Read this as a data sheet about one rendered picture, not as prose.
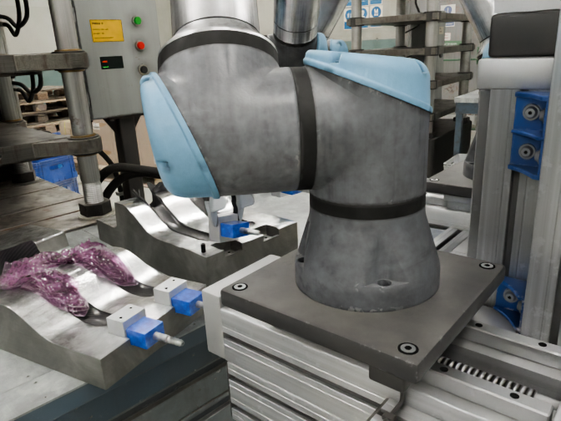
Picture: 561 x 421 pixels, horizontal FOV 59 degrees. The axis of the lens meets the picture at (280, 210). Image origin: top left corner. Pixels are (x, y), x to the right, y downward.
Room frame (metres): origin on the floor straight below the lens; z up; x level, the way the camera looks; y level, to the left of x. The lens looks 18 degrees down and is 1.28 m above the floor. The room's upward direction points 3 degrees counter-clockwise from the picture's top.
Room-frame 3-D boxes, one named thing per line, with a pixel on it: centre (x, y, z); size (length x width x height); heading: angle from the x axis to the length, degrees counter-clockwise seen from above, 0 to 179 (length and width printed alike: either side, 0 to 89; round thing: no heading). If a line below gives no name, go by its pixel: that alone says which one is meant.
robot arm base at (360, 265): (0.48, -0.09, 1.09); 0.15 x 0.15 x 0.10
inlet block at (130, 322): (0.68, 0.22, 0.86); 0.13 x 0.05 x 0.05; 61
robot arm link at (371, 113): (0.48, -0.08, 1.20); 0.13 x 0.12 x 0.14; 96
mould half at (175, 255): (1.16, 0.23, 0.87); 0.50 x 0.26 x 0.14; 44
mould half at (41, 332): (0.86, 0.43, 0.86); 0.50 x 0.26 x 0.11; 61
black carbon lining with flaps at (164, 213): (1.15, 0.23, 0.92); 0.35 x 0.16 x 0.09; 44
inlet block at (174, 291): (0.78, 0.16, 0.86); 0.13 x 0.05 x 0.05; 61
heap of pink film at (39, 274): (0.86, 0.42, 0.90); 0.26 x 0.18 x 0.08; 61
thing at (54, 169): (4.44, 2.21, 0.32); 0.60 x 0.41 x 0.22; 59
